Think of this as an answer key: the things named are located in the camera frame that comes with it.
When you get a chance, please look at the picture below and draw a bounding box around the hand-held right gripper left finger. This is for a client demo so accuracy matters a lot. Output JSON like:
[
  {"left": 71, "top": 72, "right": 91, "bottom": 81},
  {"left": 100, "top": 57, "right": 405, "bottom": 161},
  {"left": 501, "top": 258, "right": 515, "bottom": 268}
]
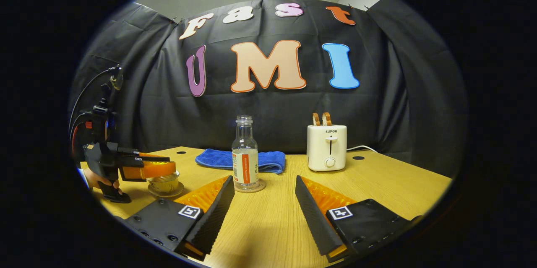
[{"left": 125, "top": 175, "right": 235, "bottom": 261}]

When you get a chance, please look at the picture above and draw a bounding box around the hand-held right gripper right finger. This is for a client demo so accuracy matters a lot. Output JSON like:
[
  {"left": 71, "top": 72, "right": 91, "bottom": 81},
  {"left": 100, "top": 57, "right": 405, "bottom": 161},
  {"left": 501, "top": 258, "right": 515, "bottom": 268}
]
[{"left": 295, "top": 175, "right": 424, "bottom": 263}]

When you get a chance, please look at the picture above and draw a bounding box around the round wooden coaster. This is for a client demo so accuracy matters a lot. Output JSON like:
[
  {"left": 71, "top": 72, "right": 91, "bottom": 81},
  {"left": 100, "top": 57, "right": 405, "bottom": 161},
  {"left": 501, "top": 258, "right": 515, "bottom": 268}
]
[{"left": 233, "top": 178, "right": 267, "bottom": 193}]

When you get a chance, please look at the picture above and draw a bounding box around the clear glass water bottle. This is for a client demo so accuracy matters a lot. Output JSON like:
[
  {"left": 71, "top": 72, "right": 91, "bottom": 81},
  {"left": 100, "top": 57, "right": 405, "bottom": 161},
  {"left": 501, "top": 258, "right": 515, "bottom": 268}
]
[{"left": 232, "top": 115, "right": 259, "bottom": 191}]

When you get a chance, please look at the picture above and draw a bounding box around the black backdrop cloth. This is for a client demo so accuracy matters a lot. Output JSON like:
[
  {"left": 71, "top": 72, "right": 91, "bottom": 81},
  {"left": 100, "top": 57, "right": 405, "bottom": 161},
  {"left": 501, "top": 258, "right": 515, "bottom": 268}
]
[{"left": 69, "top": 0, "right": 468, "bottom": 178}]

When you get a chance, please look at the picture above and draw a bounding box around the blue towel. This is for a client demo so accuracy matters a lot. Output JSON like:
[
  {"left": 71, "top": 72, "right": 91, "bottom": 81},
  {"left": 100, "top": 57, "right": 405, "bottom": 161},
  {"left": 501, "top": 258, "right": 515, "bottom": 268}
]
[{"left": 195, "top": 148, "right": 286, "bottom": 174}]

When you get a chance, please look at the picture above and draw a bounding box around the white toaster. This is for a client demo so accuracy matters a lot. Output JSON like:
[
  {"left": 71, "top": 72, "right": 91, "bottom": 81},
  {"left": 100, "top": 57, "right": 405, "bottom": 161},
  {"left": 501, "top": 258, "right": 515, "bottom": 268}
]
[{"left": 307, "top": 125, "right": 348, "bottom": 172}]

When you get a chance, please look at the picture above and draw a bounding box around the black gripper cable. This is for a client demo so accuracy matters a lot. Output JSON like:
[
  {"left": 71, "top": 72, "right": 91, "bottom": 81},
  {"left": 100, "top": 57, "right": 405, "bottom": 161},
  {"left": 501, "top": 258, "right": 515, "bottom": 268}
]
[{"left": 68, "top": 68, "right": 113, "bottom": 143}]

